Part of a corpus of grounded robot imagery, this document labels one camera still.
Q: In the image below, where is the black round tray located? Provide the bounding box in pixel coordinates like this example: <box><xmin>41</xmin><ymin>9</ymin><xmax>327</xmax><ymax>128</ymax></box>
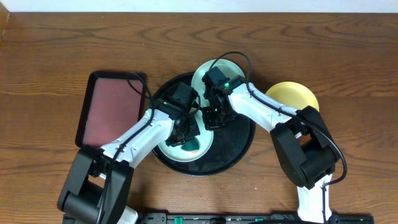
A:
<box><xmin>150</xmin><ymin>72</ymin><xmax>257</xmax><ymax>177</ymax></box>

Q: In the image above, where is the green sponge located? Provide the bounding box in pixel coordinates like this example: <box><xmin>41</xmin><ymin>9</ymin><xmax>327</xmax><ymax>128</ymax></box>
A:
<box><xmin>181</xmin><ymin>138</ymin><xmax>200</xmax><ymax>153</ymax></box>

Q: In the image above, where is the dark red rectangular tray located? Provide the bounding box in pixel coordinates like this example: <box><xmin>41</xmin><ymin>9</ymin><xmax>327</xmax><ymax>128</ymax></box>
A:
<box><xmin>75</xmin><ymin>70</ymin><xmax>146</xmax><ymax>148</ymax></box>

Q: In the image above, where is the yellow plate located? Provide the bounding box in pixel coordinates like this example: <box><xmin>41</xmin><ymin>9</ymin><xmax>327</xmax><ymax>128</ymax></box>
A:
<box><xmin>266</xmin><ymin>82</ymin><xmax>320</xmax><ymax>111</ymax></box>

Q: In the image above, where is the pale green plate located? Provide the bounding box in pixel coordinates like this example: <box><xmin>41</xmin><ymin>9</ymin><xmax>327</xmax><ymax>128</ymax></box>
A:
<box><xmin>191</xmin><ymin>59</ymin><xmax>245</xmax><ymax>107</ymax></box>

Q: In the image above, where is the light blue plate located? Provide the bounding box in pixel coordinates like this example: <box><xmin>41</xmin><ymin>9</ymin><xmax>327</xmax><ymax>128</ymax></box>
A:
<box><xmin>158</xmin><ymin>111</ymin><xmax>214</xmax><ymax>162</ymax></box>

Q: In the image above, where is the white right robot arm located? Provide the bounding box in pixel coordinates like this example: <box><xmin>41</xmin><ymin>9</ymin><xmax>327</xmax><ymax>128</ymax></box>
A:
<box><xmin>192</xmin><ymin>75</ymin><xmax>345</xmax><ymax>223</ymax></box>

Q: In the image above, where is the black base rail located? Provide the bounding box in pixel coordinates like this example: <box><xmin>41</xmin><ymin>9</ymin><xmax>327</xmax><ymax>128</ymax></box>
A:
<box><xmin>134</xmin><ymin>213</ymin><xmax>374</xmax><ymax>224</ymax></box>

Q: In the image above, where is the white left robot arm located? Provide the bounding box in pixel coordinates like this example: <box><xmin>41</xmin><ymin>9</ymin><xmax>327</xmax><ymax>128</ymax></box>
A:
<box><xmin>57</xmin><ymin>96</ymin><xmax>200</xmax><ymax>223</ymax></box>

